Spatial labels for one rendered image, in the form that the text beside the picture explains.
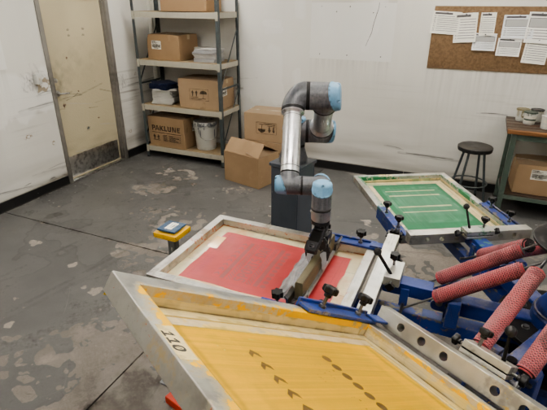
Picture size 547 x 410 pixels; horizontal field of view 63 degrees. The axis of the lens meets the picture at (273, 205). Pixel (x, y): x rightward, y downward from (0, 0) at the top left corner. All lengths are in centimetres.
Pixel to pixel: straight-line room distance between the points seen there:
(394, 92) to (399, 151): 70
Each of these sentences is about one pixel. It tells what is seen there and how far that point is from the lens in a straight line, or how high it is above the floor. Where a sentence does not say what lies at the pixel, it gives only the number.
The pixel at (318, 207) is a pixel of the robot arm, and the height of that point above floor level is 128.
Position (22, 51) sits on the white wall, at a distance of 526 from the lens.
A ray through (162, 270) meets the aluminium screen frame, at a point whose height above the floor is 98.
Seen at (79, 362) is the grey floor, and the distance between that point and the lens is 304.
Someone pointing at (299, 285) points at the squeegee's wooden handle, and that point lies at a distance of 160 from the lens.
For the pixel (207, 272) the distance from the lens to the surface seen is 186.
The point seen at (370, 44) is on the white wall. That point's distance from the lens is 538.
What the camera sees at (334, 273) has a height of 96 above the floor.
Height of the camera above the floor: 197
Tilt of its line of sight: 25 degrees down
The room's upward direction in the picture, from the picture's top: straight up
